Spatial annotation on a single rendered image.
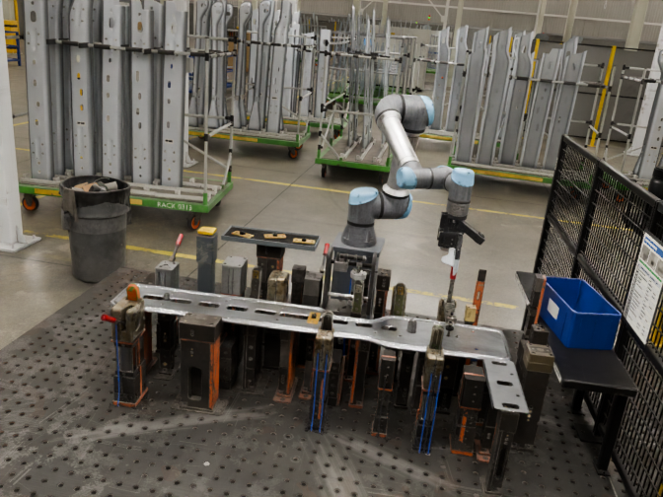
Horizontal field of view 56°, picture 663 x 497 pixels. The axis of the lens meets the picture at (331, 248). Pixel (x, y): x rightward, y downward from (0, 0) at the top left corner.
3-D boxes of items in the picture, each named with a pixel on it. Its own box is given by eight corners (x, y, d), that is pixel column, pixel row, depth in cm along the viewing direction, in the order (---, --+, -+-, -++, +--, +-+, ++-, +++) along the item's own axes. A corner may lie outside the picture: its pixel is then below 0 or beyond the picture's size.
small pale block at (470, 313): (451, 395, 233) (467, 308, 220) (450, 390, 236) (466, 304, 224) (460, 396, 233) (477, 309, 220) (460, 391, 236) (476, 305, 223)
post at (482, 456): (477, 461, 198) (492, 383, 189) (474, 440, 209) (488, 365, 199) (497, 464, 198) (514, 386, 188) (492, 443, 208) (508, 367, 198)
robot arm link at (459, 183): (467, 166, 213) (479, 173, 205) (462, 197, 217) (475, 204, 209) (447, 166, 210) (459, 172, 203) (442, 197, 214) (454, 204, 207)
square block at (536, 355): (508, 450, 205) (530, 353, 193) (505, 435, 213) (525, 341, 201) (533, 453, 205) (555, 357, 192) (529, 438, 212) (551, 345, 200)
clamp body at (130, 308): (107, 408, 208) (102, 311, 196) (125, 385, 222) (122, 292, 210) (137, 412, 208) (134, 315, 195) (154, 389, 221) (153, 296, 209)
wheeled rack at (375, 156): (388, 187, 815) (405, 46, 755) (313, 178, 828) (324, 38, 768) (399, 160, 992) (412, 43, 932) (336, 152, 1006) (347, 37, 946)
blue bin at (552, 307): (565, 348, 205) (574, 313, 201) (533, 308, 234) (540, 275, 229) (614, 350, 207) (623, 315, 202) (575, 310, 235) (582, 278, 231)
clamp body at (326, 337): (300, 432, 205) (308, 338, 193) (306, 410, 217) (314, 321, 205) (328, 436, 204) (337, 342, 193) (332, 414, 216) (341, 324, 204)
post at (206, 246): (193, 335, 260) (194, 236, 245) (199, 326, 267) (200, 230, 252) (211, 337, 259) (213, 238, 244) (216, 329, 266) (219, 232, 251)
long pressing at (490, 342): (103, 310, 212) (102, 305, 212) (130, 284, 233) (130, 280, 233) (513, 364, 201) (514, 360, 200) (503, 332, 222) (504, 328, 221)
